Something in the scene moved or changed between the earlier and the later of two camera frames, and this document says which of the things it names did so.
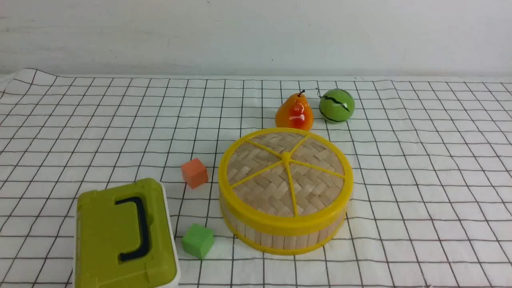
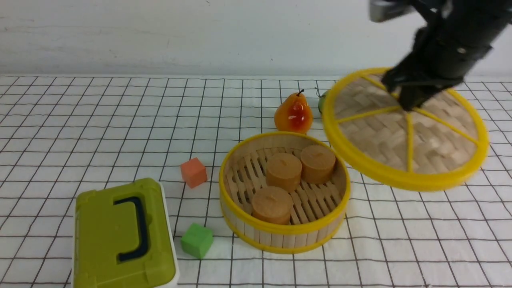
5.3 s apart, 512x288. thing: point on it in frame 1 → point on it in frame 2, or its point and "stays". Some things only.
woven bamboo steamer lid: [285, 181] → [441, 143]
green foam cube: [199, 241] stays
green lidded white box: [124, 238] stays
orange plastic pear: [296, 113] stays
